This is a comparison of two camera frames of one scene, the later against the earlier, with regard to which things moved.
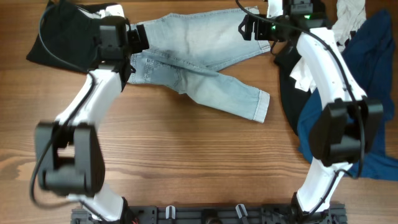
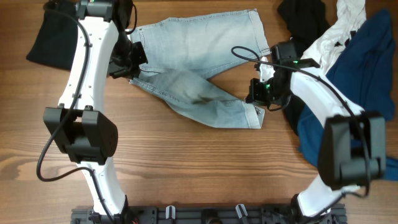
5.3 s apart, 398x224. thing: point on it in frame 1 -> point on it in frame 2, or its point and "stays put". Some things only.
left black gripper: x=138 y=39 -> x=134 y=70
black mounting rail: x=216 y=214 stays put
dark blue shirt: x=369 y=53 stays put
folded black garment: x=68 y=36 stays put
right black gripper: x=249 y=28 -> x=257 y=92
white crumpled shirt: x=349 y=14 stays put
